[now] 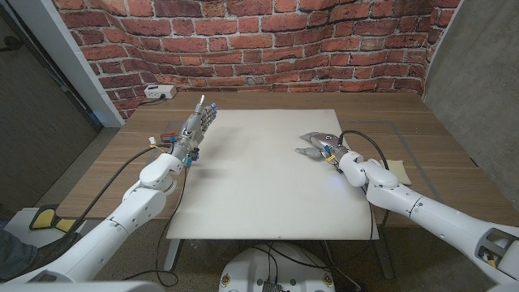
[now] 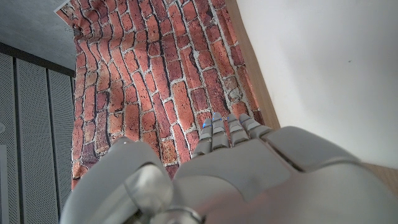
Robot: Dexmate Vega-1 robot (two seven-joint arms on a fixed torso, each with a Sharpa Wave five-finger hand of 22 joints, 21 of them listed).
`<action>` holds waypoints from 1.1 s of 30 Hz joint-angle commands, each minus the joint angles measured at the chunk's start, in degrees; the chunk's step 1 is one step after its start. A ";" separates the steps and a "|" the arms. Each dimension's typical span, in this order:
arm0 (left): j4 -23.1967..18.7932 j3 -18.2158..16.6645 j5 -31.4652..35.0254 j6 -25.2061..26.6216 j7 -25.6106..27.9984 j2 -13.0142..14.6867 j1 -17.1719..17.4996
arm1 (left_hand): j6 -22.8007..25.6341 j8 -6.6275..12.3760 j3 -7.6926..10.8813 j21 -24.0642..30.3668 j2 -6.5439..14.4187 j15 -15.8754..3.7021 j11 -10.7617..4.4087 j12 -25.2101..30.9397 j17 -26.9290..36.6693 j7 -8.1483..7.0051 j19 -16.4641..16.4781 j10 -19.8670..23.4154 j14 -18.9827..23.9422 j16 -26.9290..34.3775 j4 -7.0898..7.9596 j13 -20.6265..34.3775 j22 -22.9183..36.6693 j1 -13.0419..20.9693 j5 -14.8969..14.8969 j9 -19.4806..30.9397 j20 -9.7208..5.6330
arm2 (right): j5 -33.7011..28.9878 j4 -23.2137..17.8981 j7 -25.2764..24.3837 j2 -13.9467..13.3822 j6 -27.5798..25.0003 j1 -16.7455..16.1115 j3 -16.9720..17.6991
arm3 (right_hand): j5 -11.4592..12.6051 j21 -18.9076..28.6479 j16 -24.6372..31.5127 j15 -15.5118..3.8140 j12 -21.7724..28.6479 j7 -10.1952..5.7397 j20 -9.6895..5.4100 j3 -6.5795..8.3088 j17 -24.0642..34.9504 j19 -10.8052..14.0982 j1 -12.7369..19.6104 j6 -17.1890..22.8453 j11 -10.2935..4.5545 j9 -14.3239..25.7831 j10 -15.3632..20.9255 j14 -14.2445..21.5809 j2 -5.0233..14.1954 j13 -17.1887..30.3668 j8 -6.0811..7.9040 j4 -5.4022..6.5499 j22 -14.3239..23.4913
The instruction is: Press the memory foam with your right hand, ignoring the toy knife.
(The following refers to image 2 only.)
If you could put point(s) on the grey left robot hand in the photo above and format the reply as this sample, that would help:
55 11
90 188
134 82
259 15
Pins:
248 177

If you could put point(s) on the white table mat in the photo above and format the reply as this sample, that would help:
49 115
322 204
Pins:
326 77

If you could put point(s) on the red brick printed backdrop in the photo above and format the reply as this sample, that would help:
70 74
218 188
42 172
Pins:
149 62

